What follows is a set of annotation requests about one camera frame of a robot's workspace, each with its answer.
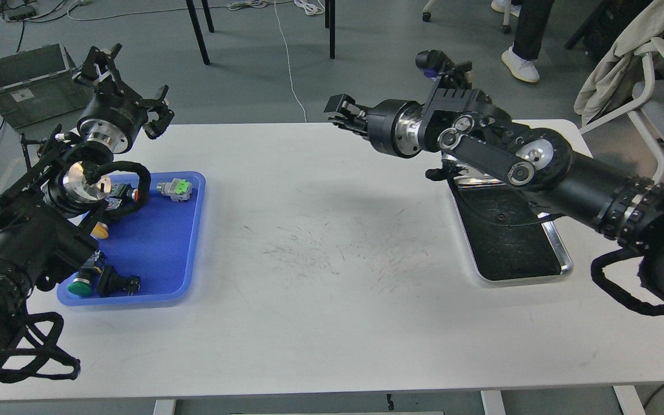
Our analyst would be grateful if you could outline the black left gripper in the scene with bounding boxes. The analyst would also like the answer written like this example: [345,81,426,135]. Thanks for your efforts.
[74,44,175,154]

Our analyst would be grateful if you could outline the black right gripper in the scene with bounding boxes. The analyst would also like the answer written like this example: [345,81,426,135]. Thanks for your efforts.
[325,93,422,158]

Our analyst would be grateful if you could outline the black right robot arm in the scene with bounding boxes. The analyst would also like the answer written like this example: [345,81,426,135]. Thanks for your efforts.
[325,50,664,316]

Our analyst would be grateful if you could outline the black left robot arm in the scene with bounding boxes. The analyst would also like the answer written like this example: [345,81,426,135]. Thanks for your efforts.
[0,44,174,383]

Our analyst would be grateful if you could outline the grey green connector part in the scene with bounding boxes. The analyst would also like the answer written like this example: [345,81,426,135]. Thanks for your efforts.
[156,178,193,202]

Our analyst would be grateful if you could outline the grey plastic crate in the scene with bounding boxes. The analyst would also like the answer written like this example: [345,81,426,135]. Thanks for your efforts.
[0,44,90,130]

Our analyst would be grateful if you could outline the black table legs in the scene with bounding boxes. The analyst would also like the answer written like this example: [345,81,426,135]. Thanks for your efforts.
[185,0,336,66]

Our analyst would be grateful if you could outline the blue plastic tray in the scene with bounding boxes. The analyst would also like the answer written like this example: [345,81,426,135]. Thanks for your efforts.
[57,171,206,307]

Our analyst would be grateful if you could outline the white sneaker of person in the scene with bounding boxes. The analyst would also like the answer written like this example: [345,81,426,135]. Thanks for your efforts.
[501,47,541,84]

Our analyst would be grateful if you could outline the silver metal tray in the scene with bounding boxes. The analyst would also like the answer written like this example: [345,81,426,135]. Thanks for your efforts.
[447,178,574,285]

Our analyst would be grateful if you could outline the beige jacket on chair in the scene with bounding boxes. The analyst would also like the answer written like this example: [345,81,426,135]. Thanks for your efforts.
[574,1,664,126]

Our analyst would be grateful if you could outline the white office chair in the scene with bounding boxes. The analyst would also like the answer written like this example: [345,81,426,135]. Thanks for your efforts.
[579,37,664,183]

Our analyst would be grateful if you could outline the red push button switch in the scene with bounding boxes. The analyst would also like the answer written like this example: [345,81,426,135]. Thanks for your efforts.
[106,183,139,209]

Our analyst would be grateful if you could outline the white cable on floor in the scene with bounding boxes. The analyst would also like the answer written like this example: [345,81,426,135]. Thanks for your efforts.
[67,0,325,123]

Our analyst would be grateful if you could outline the yellow push button switch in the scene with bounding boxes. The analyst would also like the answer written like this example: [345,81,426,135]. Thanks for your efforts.
[90,222,109,240]

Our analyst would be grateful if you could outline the black push button switch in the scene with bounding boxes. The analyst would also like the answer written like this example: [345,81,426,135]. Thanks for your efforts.
[96,265,141,297]

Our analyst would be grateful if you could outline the green push button switch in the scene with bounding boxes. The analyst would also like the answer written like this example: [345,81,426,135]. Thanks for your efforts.
[67,266,102,298]

